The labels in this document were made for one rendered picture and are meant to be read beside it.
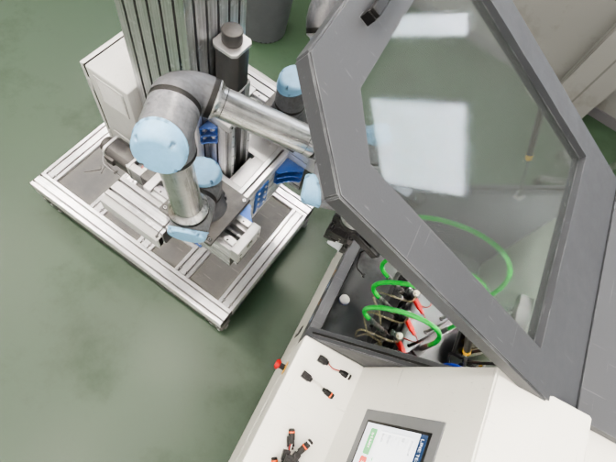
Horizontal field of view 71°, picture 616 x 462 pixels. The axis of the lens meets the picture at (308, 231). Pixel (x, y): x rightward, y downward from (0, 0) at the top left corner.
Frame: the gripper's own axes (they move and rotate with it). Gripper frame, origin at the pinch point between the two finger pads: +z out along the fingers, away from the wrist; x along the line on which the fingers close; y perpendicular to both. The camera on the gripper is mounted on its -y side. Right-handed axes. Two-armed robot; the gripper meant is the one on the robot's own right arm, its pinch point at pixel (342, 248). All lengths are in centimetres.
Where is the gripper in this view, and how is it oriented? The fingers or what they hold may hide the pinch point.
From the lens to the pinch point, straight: 134.9
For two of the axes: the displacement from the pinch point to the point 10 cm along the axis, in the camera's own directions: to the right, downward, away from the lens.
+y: -8.8, -4.7, 0.4
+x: -4.4, 7.9, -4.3
